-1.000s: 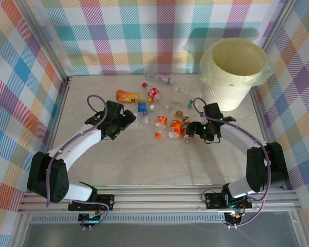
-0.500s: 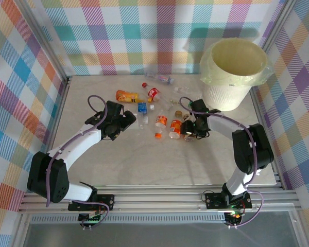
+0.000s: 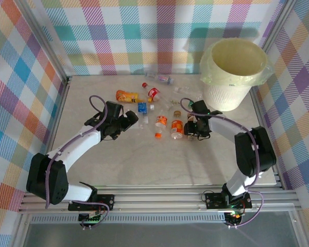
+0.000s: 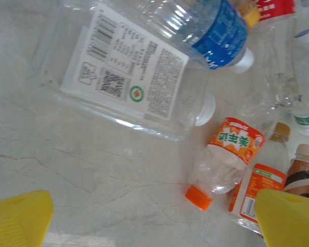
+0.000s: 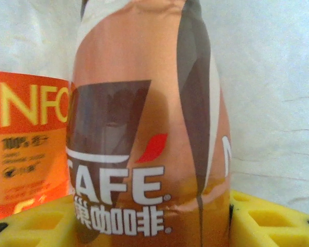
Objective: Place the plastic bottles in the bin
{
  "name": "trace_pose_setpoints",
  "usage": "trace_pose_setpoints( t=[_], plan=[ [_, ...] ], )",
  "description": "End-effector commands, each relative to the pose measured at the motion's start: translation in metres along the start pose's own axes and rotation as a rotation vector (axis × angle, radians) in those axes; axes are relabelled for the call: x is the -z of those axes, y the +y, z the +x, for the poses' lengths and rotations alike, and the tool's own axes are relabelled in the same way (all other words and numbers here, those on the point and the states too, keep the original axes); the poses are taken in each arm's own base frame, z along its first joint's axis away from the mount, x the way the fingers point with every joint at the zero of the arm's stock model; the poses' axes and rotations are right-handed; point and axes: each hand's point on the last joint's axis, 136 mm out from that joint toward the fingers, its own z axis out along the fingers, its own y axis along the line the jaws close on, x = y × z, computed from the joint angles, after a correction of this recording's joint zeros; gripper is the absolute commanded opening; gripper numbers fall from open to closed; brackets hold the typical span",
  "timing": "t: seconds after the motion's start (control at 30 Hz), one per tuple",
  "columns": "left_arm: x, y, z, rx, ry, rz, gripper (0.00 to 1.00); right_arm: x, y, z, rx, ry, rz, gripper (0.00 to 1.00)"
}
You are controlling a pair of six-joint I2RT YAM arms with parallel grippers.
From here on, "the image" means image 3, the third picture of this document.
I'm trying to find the orange label bottle beige cap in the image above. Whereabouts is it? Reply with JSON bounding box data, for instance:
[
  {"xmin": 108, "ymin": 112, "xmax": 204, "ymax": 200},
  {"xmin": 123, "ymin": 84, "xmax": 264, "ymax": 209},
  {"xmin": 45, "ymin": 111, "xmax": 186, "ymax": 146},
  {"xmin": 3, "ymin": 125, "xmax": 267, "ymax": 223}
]
[{"xmin": 170, "ymin": 110, "xmax": 184, "ymax": 140}]

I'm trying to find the small clear plastic bottle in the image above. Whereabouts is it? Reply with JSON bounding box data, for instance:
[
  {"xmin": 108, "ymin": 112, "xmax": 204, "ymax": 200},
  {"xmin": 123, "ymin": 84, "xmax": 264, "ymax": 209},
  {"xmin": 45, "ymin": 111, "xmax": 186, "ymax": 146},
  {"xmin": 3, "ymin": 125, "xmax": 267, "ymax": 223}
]
[{"xmin": 139, "ymin": 115, "xmax": 150, "ymax": 129}]

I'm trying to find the plaid backdrop cloth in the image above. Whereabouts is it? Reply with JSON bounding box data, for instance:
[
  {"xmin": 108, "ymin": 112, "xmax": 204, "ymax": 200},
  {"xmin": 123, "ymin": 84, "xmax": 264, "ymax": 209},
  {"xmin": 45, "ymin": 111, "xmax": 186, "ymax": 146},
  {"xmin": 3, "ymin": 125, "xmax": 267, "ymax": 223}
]
[
  {"xmin": 32, "ymin": 0, "xmax": 286, "ymax": 77},
  {"xmin": 257, "ymin": 0, "xmax": 309, "ymax": 232},
  {"xmin": 0, "ymin": 0, "xmax": 67, "ymax": 239}
]

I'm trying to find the clear bottle blue label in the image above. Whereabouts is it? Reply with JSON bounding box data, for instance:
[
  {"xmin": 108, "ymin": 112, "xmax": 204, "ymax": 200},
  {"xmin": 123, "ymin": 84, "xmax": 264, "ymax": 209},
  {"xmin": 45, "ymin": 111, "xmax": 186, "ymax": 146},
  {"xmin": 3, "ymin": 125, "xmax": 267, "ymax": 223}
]
[{"xmin": 136, "ymin": 102, "xmax": 155, "ymax": 113}]

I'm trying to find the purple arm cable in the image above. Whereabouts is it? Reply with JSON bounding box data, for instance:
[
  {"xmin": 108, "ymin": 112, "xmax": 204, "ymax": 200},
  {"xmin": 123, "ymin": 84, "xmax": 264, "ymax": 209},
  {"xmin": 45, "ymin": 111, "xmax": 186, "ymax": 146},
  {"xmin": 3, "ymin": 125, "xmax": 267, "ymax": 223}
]
[
  {"xmin": 180, "ymin": 97, "xmax": 265, "ymax": 228},
  {"xmin": 45, "ymin": 95, "xmax": 111, "ymax": 209}
]

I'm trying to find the aluminium table side rail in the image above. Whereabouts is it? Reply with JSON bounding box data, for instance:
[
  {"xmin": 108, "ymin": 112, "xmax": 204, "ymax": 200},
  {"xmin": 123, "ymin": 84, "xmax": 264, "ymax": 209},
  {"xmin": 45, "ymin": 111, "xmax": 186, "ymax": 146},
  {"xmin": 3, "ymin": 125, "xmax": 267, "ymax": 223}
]
[{"xmin": 16, "ymin": 76, "xmax": 73, "ymax": 214}]

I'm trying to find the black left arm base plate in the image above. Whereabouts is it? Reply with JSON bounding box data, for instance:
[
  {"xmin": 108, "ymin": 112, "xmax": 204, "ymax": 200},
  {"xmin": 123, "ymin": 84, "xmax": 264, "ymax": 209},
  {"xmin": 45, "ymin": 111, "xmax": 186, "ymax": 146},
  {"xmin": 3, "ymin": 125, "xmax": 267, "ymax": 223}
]
[{"xmin": 68, "ymin": 194, "xmax": 115, "ymax": 211}]

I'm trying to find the grey metal sheet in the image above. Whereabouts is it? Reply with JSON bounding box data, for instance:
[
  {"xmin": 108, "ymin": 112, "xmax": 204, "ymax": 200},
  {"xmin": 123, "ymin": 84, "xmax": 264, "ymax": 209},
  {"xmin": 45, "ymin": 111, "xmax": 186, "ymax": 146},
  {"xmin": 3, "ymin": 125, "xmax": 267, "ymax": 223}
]
[{"xmin": 15, "ymin": 223, "xmax": 307, "ymax": 247}]

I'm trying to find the clear unlabelled bottle white cap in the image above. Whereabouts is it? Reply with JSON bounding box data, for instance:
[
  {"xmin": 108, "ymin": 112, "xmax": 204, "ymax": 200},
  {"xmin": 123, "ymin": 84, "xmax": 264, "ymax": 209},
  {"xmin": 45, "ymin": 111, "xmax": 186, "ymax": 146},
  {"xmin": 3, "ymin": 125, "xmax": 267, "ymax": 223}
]
[{"xmin": 173, "ymin": 86, "xmax": 196, "ymax": 95}]

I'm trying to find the clear bottle green label capped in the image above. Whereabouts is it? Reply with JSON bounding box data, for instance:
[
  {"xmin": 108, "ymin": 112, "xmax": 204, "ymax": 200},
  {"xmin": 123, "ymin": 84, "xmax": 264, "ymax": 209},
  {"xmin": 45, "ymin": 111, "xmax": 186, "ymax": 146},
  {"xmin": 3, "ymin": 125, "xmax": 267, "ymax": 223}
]
[{"xmin": 167, "ymin": 97, "xmax": 193, "ymax": 110}]

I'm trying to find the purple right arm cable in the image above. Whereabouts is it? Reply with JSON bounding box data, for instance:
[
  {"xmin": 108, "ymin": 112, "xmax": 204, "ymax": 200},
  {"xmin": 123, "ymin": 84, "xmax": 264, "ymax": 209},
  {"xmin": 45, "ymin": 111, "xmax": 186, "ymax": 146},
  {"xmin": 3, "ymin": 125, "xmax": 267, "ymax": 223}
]
[{"xmin": 180, "ymin": 97, "xmax": 265, "ymax": 228}]

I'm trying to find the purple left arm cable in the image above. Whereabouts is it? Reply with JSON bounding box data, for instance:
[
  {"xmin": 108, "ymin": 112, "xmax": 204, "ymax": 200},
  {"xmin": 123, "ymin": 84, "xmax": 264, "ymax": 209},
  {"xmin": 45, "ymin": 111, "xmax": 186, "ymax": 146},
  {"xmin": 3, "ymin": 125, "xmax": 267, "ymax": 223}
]
[{"xmin": 45, "ymin": 95, "xmax": 111, "ymax": 209}]

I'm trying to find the perforated metal strip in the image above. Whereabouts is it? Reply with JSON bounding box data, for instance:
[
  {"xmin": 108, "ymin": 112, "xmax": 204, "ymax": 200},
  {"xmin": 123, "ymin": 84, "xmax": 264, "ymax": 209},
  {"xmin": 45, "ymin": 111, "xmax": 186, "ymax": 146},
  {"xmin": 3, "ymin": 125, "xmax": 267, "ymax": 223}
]
[{"xmin": 30, "ymin": 215, "xmax": 227, "ymax": 225}]

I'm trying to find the white ribbed plastic bin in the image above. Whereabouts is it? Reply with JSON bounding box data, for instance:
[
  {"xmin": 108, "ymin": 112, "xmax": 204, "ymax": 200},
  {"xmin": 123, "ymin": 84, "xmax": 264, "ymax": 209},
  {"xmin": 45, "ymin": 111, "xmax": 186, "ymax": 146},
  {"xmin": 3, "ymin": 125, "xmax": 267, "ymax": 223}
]
[{"xmin": 200, "ymin": 38, "xmax": 270, "ymax": 112}]

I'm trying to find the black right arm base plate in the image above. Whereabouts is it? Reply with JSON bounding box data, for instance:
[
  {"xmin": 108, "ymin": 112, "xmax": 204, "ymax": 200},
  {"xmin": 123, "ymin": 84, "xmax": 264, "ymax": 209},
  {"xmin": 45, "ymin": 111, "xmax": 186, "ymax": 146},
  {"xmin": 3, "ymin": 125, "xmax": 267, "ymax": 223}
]
[{"xmin": 204, "ymin": 191, "xmax": 253, "ymax": 209}]

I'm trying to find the orange yellow juice bottle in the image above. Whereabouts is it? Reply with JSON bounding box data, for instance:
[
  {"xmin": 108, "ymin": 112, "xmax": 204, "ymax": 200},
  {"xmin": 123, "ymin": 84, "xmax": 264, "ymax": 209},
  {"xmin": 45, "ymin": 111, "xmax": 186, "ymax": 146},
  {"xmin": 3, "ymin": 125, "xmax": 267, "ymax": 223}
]
[{"xmin": 115, "ymin": 89, "xmax": 145, "ymax": 103}]

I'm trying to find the aluminium frame post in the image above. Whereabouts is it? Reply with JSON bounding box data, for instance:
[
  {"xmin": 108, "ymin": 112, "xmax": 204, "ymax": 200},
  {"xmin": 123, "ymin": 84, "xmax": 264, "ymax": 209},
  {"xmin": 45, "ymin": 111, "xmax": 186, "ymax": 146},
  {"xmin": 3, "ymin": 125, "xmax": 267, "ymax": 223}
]
[
  {"xmin": 14, "ymin": 0, "xmax": 73, "ymax": 87},
  {"xmin": 259, "ymin": 0, "xmax": 297, "ymax": 52}
]

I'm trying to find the clear bottle pink label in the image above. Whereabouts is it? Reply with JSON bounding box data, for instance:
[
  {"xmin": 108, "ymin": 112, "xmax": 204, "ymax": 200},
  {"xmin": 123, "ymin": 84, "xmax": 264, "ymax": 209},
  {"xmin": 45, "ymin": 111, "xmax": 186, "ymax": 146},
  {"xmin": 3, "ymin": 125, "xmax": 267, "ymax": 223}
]
[{"xmin": 144, "ymin": 72, "xmax": 175, "ymax": 85}]

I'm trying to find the red cola bottle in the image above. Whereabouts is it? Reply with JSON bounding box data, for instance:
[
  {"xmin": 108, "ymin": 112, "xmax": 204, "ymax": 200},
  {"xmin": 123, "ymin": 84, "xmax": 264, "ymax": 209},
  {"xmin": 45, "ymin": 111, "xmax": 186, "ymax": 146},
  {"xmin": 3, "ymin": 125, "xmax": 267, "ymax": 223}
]
[{"xmin": 141, "ymin": 82, "xmax": 162, "ymax": 102}]

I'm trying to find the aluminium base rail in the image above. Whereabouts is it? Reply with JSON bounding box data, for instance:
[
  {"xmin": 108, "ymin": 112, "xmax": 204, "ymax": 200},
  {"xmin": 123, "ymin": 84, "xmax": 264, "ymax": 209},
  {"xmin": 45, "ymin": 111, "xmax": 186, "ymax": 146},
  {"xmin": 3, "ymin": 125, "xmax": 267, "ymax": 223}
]
[{"xmin": 18, "ymin": 191, "xmax": 303, "ymax": 214}]

